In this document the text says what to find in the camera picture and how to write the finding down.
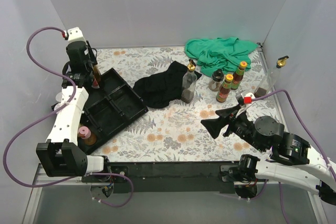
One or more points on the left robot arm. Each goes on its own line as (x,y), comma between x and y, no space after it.
(60,154)

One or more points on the yellow cap sauce bottle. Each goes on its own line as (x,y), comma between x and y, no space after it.
(225,88)
(238,75)

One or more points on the tall gold spout bottle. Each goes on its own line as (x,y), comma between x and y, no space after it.
(271,77)

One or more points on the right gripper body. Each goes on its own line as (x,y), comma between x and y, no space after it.
(230,123)

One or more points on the silver lid spice jar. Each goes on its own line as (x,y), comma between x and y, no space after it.
(57,107)

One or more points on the green cloth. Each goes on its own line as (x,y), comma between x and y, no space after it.
(224,54)

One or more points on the black cloth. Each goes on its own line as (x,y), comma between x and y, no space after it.
(159,89)

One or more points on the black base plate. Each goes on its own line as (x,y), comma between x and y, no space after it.
(221,177)

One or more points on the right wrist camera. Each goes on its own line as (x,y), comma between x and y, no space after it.
(244,100)

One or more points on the black compartment tray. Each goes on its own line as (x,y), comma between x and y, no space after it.
(110,109)

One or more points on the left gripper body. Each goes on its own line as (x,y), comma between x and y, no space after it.
(92,77)

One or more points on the pink cap spice bottle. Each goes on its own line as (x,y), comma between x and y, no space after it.
(87,136)

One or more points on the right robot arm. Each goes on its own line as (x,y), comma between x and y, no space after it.
(292,159)

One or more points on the blue label spice jar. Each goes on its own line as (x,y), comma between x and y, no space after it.
(59,97)

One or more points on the black cap spice jar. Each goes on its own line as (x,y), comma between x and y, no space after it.
(216,80)

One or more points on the dark soy sauce bottle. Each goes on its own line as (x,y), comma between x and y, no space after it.
(97,77)

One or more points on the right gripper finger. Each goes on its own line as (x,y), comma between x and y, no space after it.
(228,112)
(214,126)

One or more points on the gold spout glass bottle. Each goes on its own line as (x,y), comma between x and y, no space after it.
(189,82)

